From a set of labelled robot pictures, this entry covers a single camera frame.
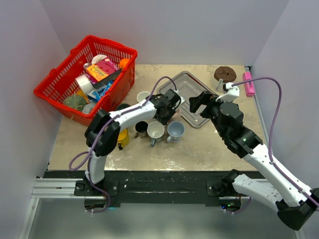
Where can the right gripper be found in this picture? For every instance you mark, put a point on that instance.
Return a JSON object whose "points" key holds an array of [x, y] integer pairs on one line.
{"points": [[205, 98]]}

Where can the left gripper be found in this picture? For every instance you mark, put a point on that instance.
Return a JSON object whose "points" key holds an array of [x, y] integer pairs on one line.
{"points": [[164, 121]]}

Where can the light blue mug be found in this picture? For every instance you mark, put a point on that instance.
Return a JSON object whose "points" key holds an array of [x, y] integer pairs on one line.
{"points": [[141, 96]]}

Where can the grey mug white base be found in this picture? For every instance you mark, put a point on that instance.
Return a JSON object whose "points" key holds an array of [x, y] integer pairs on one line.
{"points": [[175, 131]]}

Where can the dark blue-grey mug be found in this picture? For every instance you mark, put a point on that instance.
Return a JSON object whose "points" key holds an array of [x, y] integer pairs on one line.
{"points": [[155, 131]]}

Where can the small maroon cup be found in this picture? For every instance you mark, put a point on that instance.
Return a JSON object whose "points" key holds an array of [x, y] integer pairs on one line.
{"points": [[141, 129]]}

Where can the dark grey mug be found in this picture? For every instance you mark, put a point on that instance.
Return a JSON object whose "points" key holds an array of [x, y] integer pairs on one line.
{"points": [[122, 106]]}

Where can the yellow mug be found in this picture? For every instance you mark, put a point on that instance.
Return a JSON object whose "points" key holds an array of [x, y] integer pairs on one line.
{"points": [[123, 139]]}

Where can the pink white mug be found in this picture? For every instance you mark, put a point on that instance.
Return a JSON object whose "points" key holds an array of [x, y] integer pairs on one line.
{"points": [[176, 116]]}

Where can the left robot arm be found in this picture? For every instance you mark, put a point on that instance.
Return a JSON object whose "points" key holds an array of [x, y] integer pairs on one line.
{"points": [[103, 132]]}

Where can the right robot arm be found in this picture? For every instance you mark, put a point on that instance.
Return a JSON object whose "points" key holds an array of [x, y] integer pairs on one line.
{"points": [[292, 200]]}

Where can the metal tray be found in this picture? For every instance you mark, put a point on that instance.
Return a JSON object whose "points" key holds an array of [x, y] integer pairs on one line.
{"points": [[189, 86]]}

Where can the white cup brown lid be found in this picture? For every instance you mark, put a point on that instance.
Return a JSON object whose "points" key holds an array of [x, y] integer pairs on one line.
{"points": [[223, 75]]}

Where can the pink box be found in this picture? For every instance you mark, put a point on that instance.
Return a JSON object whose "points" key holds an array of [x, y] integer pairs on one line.
{"points": [[249, 87]]}

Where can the orange ball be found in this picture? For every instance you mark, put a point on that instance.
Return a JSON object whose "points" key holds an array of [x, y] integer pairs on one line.
{"points": [[123, 63]]}

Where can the pink snack packet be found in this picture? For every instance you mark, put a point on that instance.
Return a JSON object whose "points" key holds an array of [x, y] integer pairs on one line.
{"points": [[104, 63]]}

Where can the black knife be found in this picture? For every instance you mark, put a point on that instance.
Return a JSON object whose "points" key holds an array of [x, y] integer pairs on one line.
{"points": [[105, 81]]}

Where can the blue white carton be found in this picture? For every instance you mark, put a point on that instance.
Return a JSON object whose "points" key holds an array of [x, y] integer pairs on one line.
{"points": [[96, 95]]}

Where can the orange snack packet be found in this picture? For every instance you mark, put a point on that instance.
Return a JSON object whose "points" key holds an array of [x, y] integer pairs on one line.
{"points": [[96, 72]]}

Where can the white tape roll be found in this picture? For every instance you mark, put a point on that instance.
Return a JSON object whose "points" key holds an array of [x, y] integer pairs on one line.
{"points": [[84, 84]]}

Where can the green melon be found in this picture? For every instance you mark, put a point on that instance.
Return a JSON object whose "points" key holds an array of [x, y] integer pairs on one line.
{"points": [[75, 102]]}

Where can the red plastic basket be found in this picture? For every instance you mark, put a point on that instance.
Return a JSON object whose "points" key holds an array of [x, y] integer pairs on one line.
{"points": [[60, 83]]}

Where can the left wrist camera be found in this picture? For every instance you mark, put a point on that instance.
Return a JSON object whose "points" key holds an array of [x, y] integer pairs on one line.
{"points": [[181, 99]]}

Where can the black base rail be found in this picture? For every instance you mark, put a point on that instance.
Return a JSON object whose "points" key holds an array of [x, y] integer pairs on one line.
{"points": [[149, 187]]}

